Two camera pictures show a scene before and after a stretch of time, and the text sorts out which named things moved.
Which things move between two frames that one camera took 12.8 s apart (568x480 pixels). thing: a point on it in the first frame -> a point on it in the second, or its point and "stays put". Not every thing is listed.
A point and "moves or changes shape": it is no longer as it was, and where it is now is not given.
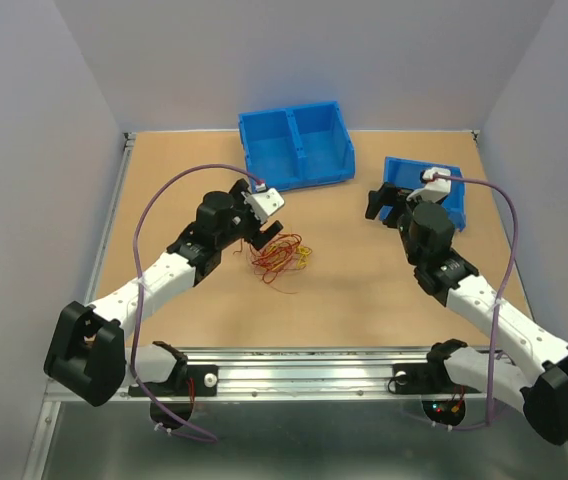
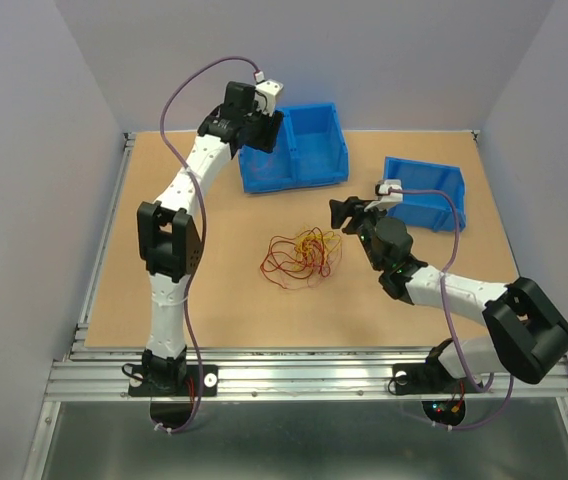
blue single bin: x=404 y=175 stays put
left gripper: x=237 y=191 -> x=268 y=137
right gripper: x=398 y=200 -> x=352 y=206
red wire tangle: x=276 y=258 moves or changes shape
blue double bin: x=298 y=147 stays put
